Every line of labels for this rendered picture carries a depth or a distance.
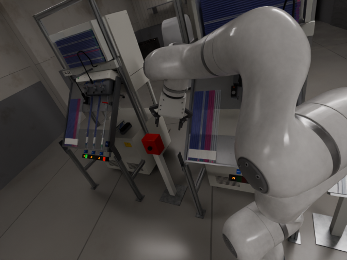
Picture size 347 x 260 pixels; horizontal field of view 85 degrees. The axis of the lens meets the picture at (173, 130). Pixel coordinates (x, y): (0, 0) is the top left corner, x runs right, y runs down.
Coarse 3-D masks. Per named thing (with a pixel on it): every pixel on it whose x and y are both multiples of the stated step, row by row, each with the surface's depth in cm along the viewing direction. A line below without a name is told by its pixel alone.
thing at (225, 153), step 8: (224, 136) 127; (232, 136) 125; (224, 144) 126; (232, 144) 124; (216, 152) 128; (224, 152) 125; (232, 152) 123; (216, 160) 127; (224, 160) 124; (232, 160) 122
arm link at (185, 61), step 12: (204, 36) 39; (168, 48) 48; (180, 48) 47; (192, 48) 42; (144, 60) 59; (156, 60) 50; (168, 60) 48; (180, 60) 47; (192, 60) 42; (144, 72) 59; (156, 72) 51; (168, 72) 49; (180, 72) 48; (192, 72) 45; (204, 72) 40
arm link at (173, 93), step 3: (165, 87) 64; (165, 90) 65; (168, 90) 64; (171, 90) 63; (174, 90) 63; (183, 90) 64; (168, 93) 65; (171, 93) 64; (174, 93) 64; (177, 93) 64; (180, 93) 64; (183, 93) 65; (174, 96) 65; (177, 96) 65; (180, 96) 65
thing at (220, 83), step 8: (200, 80) 142; (208, 80) 139; (216, 80) 136; (224, 80) 134; (232, 80) 131; (200, 88) 141; (208, 88) 138; (216, 88) 135; (224, 88) 133; (240, 88) 127; (224, 96) 132; (240, 96) 127; (192, 104) 142; (224, 104) 131; (232, 104) 128; (240, 104) 126; (296, 104) 111
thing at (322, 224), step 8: (344, 200) 115; (336, 208) 127; (344, 208) 119; (312, 216) 151; (320, 216) 149; (328, 216) 147; (336, 216) 127; (344, 216) 123; (320, 224) 144; (328, 224) 143; (336, 224) 130; (344, 224) 127; (320, 232) 140; (328, 232) 139; (336, 232) 134; (344, 232) 136; (320, 240) 136; (328, 240) 135; (336, 240) 134; (344, 240) 133; (336, 248) 130; (344, 248) 129
